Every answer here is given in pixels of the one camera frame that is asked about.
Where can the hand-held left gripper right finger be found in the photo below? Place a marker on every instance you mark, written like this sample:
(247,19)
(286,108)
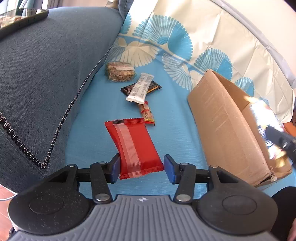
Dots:
(168,169)

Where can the dark chocolate bar packet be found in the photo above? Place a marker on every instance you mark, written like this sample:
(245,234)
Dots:
(153,87)

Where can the clear oat bar packet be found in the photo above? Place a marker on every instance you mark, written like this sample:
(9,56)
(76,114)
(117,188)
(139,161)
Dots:
(120,73)

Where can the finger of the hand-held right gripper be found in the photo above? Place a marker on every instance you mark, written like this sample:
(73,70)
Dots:
(282,141)

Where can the white stick snack packet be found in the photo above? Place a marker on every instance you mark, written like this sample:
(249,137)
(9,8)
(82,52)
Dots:
(140,89)

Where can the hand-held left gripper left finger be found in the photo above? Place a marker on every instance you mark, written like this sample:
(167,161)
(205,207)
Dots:
(115,166)

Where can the blue fan-print cloth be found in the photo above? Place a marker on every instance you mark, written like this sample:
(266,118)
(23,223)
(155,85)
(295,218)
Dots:
(171,120)

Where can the person's dark clothing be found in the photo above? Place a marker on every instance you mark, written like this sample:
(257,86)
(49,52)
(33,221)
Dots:
(284,208)

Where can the small red yellow snack packet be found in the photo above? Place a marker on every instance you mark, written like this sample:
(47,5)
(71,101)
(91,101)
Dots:
(146,113)

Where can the plain red snack packet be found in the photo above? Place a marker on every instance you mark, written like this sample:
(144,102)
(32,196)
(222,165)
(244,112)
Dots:
(136,148)

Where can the brown cardboard box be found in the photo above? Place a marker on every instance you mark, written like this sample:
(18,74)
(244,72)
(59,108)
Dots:
(222,125)

